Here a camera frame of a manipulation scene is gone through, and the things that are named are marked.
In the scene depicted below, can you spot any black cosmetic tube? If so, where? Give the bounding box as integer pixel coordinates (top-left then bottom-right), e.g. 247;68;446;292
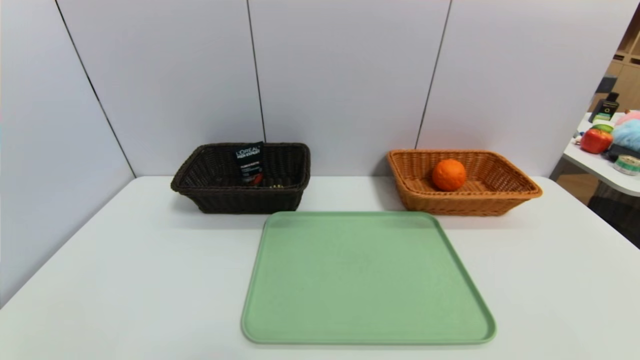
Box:
235;141;265;186

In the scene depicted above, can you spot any orange fruit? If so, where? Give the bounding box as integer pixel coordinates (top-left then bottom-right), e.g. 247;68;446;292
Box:
431;158;468;192

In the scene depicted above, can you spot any dark brown wicker basket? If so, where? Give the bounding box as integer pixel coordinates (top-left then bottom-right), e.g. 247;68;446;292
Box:
170;142;312;215

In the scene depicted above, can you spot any orange wicker basket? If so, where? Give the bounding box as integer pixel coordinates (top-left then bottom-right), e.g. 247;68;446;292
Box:
387;149;544;217

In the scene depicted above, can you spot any light green plastic tray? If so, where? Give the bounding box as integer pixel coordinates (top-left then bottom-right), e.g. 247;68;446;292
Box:
240;210;498;346

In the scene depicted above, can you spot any red apple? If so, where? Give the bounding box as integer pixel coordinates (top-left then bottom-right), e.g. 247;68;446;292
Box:
579;128;614;155

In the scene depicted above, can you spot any black box with green print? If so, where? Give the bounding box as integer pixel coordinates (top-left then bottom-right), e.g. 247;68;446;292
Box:
588;100;621;124

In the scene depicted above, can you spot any dark grey chair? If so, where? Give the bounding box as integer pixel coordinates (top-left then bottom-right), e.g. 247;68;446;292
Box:
587;180;640;249

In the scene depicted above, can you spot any black flat item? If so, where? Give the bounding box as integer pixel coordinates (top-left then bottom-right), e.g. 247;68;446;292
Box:
605;144;640;162

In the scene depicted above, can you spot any blue fluffy toy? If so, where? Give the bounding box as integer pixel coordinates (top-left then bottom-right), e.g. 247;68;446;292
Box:
611;119;640;153

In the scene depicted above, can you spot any wooden shelf unit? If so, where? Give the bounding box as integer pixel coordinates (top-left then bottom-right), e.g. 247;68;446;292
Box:
591;10;640;113

